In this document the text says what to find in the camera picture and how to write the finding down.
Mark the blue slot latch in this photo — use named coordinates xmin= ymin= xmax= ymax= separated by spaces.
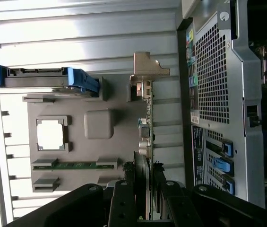
xmin=212 ymin=157 xmax=234 ymax=175
xmin=224 ymin=179 xmax=235 ymax=194
xmin=220 ymin=139 xmax=233 ymax=158

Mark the green RAM stick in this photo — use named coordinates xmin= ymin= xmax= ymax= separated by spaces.
xmin=33 ymin=162 xmax=117 ymax=170

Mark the grey parts rack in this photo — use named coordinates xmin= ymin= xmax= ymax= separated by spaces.
xmin=22 ymin=75 xmax=148 ymax=198

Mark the silver CPU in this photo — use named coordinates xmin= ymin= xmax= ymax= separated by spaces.
xmin=36 ymin=119 xmax=65 ymax=151

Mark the open black PC case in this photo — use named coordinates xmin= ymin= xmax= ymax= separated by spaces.
xmin=177 ymin=0 xmax=267 ymax=210

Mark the hard disk with blue caddy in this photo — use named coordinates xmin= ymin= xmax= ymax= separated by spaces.
xmin=0 ymin=65 xmax=100 ymax=97

